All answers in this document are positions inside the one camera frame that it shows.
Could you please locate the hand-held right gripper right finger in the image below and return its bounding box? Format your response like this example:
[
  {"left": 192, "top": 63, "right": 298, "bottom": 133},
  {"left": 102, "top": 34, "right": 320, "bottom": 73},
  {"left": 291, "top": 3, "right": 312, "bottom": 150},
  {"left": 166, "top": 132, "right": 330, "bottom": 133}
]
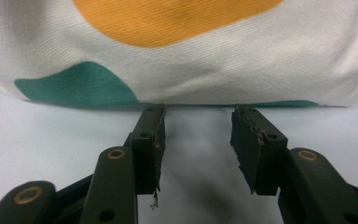
[{"left": 229, "top": 104, "right": 289, "bottom": 197}]

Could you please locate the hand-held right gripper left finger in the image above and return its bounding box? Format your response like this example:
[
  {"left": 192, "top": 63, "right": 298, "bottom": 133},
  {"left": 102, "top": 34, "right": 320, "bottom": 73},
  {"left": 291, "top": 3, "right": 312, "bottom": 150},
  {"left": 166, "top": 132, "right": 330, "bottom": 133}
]
[{"left": 124, "top": 103, "right": 168, "bottom": 210}]

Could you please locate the white canvas tote bag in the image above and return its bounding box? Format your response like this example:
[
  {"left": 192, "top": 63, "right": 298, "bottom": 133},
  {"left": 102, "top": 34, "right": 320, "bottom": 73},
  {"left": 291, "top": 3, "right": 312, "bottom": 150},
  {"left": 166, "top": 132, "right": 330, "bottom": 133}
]
[{"left": 0, "top": 0, "right": 358, "bottom": 110}]

